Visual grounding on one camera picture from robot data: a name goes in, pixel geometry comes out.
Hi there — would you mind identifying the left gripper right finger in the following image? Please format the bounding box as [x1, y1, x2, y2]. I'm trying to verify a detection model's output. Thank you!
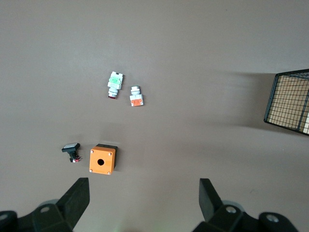
[193, 178, 300, 232]

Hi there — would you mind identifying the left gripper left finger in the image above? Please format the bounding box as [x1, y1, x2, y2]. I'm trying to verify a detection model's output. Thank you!
[0, 177, 91, 232]

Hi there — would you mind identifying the red button with green block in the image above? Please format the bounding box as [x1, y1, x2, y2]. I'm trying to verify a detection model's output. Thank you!
[107, 71, 126, 100]

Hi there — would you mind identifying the push button with orange block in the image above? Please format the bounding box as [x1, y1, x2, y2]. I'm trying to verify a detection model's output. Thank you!
[129, 86, 145, 108]

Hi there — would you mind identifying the brown table cover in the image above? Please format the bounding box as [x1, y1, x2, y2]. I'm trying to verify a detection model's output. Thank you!
[0, 0, 309, 232]

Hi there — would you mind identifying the orange button enclosure box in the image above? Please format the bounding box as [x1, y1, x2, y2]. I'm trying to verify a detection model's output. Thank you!
[88, 143, 119, 175]

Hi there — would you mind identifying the black flat-head switch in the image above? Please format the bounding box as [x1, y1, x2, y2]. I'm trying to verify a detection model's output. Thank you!
[61, 143, 82, 163]

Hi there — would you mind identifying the black wire rack wooden shelf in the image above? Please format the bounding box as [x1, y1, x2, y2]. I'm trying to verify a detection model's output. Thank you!
[263, 69, 309, 137]

